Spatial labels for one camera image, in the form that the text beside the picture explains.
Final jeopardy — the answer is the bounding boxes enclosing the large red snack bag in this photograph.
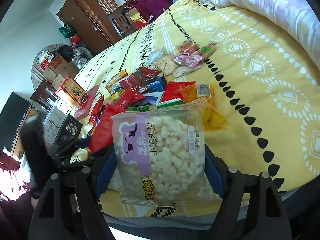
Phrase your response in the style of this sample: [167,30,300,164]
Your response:
[88,105,126,153]

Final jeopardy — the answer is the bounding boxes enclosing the yellow orange snack bag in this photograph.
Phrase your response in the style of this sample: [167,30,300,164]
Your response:
[179,84,228,131]

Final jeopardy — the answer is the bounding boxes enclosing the bear rice cracker bag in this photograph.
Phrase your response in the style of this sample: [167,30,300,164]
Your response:
[111,98,214,206]

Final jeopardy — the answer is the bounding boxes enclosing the black electronics box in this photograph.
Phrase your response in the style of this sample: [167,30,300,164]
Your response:
[53,114,82,146]

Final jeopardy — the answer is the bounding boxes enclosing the white printed box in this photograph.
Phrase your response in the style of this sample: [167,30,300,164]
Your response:
[43,107,66,145]

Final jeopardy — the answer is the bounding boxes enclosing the black television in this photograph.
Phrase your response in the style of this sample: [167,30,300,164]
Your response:
[0,92,31,151]

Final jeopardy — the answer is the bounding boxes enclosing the orange red tea box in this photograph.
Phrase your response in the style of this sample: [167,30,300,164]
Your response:
[55,75,89,111]

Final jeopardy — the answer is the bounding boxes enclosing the yellow patterned bedspread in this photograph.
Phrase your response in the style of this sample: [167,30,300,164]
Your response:
[73,0,320,218]

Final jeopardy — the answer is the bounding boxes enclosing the stacked cardboard boxes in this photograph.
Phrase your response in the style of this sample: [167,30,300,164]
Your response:
[43,54,79,89]

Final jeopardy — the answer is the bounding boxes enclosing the wooden chair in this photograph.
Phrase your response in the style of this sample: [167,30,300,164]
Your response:
[106,3,137,38]

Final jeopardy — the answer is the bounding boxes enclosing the brown wooden wardrobe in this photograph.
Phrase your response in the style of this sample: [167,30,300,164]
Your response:
[56,0,129,55]

